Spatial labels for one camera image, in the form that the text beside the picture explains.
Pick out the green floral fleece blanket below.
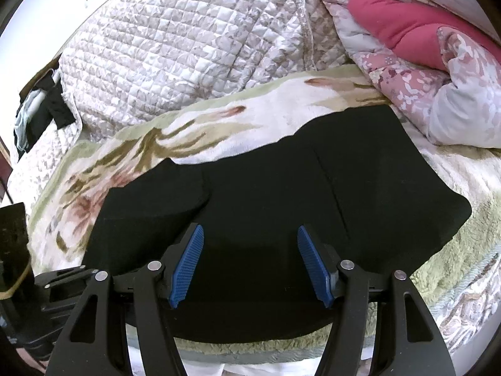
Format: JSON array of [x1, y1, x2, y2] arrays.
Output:
[[27, 65, 500, 352]]

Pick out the beige quilted bedspread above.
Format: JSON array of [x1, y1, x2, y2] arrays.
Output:
[[1, 0, 346, 202]]

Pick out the pink floral folded comforter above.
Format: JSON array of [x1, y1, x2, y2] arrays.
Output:
[[323, 0, 500, 149]]

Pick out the black pants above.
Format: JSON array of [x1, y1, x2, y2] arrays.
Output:
[[83, 105, 471, 344]]

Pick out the dark clothes pile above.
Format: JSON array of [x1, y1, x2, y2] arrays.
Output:
[[13, 69, 75, 158]]

